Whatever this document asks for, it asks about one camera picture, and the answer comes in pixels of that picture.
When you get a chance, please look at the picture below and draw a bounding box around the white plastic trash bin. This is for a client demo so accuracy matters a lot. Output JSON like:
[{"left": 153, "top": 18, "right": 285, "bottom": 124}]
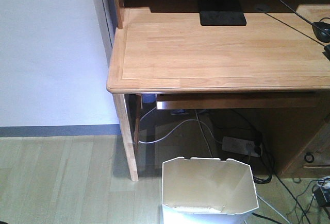
[{"left": 162, "top": 157, "right": 259, "bottom": 223}]

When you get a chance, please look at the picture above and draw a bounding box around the wooden desk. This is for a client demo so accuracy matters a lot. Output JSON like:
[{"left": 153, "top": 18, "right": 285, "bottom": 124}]
[{"left": 107, "top": 0, "right": 329, "bottom": 181}]

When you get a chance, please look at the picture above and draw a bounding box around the white power strip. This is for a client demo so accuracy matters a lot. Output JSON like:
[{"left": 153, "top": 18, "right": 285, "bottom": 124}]
[{"left": 222, "top": 136, "right": 262, "bottom": 157}]

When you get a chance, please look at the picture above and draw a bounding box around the black monitor stand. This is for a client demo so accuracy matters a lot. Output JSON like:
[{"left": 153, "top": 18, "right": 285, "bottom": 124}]
[{"left": 197, "top": 0, "right": 246, "bottom": 26}]

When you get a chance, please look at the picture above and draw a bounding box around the wooden drawer cabinet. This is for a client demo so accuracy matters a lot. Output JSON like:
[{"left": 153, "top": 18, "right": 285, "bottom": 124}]
[{"left": 280, "top": 115, "right": 329, "bottom": 178}]

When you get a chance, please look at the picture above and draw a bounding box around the black computer mouse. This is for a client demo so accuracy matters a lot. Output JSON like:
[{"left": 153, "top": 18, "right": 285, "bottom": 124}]
[{"left": 312, "top": 21, "right": 329, "bottom": 43}]

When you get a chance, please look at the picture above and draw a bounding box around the white cable under desk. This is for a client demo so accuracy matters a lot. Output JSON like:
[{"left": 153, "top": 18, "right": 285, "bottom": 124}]
[{"left": 134, "top": 105, "right": 225, "bottom": 158}]

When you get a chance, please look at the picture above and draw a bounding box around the black cable on desk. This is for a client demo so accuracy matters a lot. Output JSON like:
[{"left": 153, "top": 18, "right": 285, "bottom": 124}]
[{"left": 254, "top": 0, "right": 330, "bottom": 55}]

